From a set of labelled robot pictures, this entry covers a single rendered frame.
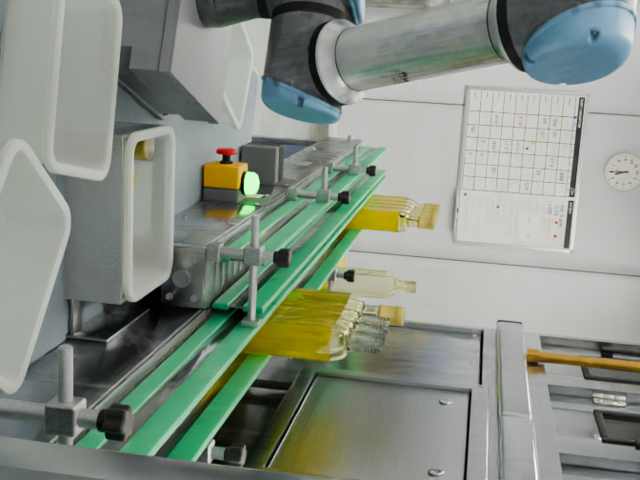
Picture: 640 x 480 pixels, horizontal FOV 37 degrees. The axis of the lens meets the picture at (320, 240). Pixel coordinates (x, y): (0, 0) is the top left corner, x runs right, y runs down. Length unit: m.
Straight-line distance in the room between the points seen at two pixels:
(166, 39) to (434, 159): 6.11
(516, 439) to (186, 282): 0.57
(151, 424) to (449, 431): 0.60
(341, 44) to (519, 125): 6.07
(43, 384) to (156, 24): 0.51
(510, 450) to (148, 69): 0.77
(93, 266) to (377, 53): 0.46
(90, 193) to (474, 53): 0.51
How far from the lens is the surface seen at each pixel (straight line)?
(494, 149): 7.33
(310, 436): 1.48
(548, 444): 1.60
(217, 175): 1.81
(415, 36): 1.19
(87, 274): 1.27
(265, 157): 2.07
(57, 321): 1.28
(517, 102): 7.30
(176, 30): 1.32
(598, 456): 1.59
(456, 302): 7.56
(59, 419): 0.81
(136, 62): 1.33
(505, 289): 7.53
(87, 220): 1.26
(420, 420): 1.57
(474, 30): 1.15
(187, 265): 1.42
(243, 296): 1.52
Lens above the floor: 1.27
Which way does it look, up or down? 9 degrees down
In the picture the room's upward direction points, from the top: 95 degrees clockwise
